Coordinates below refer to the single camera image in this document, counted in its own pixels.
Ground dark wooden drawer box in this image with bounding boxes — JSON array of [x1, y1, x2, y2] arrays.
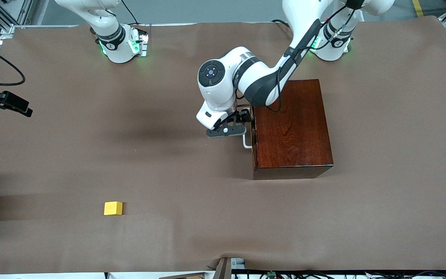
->
[[249, 79, 334, 181]]

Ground yellow block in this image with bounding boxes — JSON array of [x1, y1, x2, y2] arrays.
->
[[104, 201, 123, 216]]

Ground brown table mat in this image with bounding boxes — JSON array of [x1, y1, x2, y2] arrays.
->
[[0, 15, 446, 274]]

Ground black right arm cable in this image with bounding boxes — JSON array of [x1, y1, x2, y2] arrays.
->
[[0, 38, 26, 86]]

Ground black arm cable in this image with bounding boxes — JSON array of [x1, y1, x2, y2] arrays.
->
[[242, 7, 360, 113], [0, 38, 26, 86]]

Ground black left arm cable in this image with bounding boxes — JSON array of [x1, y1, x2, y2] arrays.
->
[[242, 7, 360, 113]]

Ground aluminium frame struts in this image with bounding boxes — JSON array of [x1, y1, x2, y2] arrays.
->
[[0, 0, 34, 28]]

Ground black right base cable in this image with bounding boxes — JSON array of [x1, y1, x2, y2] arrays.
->
[[120, 0, 140, 26]]

